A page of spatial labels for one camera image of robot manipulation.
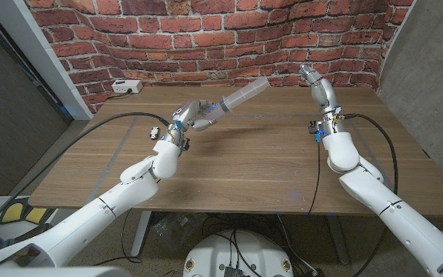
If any large clear plastic syringe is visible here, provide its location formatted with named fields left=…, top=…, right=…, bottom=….
left=202, top=76, right=271, bottom=120

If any yellow and black floor pedal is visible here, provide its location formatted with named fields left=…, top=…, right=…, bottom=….
left=0, top=198, right=49, bottom=226

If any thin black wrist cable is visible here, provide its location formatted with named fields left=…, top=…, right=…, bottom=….
left=308, top=142, right=321, bottom=215
left=92, top=207, right=144, bottom=266

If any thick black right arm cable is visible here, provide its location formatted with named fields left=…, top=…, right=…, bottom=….
left=342, top=112, right=399, bottom=277

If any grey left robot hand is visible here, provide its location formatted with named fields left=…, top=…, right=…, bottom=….
left=162, top=98, right=219, bottom=145

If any grey metal table leg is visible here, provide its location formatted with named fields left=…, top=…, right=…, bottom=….
left=131, top=210, right=153, bottom=258
left=325, top=215, right=350, bottom=265

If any dark grey door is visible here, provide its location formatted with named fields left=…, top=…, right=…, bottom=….
left=0, top=3, right=72, bottom=201

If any thin black left wrist cable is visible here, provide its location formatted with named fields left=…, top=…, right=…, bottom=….
left=92, top=207, right=144, bottom=266

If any black floor cable tangle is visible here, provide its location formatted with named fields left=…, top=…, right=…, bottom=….
left=202, top=213, right=325, bottom=277

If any white robot torso base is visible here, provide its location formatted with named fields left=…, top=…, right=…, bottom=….
left=182, top=229, right=295, bottom=277

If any white door frame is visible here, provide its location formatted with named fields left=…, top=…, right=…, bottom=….
left=0, top=0, right=94, bottom=121

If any white power strip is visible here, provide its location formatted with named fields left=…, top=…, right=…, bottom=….
left=111, top=79, right=144, bottom=95

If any clear plastic bag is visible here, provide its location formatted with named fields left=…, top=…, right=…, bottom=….
left=150, top=212, right=203, bottom=251

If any printed red brick backdrop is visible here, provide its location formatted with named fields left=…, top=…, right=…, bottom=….
left=23, top=0, right=415, bottom=115

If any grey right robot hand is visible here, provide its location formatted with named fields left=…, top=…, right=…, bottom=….
left=299, top=64, right=346, bottom=136

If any grey tape outline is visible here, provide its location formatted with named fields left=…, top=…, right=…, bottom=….
left=85, top=113, right=390, bottom=209

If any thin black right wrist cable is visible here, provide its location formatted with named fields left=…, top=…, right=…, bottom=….
left=308, top=142, right=321, bottom=215

